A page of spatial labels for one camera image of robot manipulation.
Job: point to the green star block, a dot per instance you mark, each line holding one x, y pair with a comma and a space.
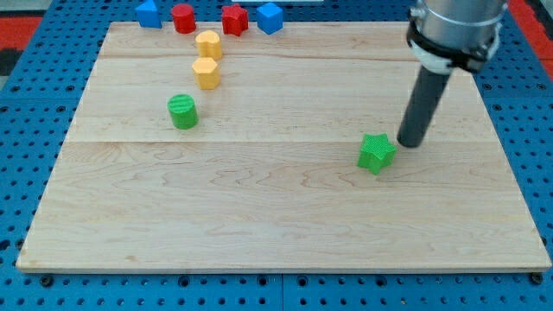
376, 152

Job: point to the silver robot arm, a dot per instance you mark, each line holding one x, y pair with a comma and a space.
449, 34

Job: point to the wooden board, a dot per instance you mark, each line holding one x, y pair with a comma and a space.
267, 181

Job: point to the red star block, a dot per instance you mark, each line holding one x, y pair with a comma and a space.
234, 19

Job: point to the green cylinder block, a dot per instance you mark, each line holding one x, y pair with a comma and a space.
182, 110

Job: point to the yellow hexagon block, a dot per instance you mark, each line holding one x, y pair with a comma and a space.
206, 73

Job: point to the yellow heart block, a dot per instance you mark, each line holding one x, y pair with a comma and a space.
208, 44

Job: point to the blue cube block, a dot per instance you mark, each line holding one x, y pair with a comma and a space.
269, 18

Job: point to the red cylinder block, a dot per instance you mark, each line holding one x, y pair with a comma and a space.
183, 18

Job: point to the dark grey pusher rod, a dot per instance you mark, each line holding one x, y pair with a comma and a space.
424, 99

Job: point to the blue triangle block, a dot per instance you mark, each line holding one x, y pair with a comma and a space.
147, 15

